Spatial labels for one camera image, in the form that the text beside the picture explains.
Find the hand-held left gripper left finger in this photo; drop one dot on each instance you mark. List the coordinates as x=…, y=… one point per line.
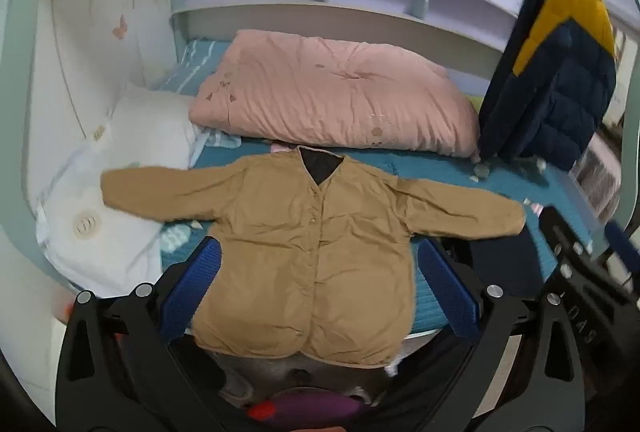
x=196, y=279

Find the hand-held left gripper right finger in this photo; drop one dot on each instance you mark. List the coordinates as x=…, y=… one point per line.
x=444, y=284

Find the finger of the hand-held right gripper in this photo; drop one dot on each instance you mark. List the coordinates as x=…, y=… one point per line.
x=625, y=249
x=567, y=239

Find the tan button-up jacket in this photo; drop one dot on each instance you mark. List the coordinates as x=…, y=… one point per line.
x=310, y=262

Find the grey pink fuzzy cloth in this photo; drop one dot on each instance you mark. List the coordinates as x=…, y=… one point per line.
x=597, y=182

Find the dark navy cloth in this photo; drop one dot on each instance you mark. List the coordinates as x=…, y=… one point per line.
x=505, y=262

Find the white pillow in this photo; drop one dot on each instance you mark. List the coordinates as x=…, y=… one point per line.
x=115, y=222

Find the teal quilted bedspread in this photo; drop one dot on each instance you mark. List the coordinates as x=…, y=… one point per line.
x=430, y=171

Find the navy and yellow puffer jacket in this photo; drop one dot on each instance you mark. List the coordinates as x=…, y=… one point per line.
x=555, y=101

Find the pink quilt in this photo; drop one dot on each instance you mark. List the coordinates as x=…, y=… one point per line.
x=335, y=91

